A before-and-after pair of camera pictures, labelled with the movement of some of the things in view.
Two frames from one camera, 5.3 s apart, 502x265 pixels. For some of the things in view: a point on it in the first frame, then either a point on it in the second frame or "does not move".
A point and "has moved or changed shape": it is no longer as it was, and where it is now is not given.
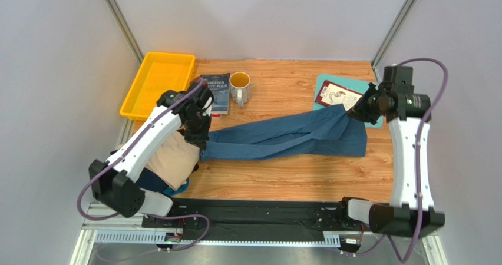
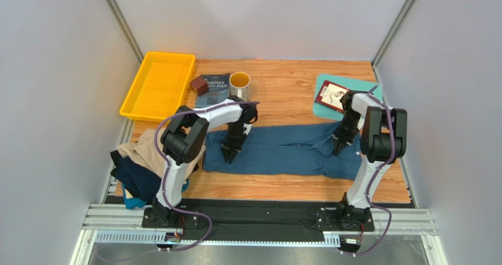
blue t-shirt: (330, 131) has moved or changed shape
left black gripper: (200, 139) -> (235, 148)
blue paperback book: (219, 84) does not move
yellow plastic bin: (157, 73) does not move
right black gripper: (362, 110) -> (342, 137)
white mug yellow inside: (240, 82) does not move
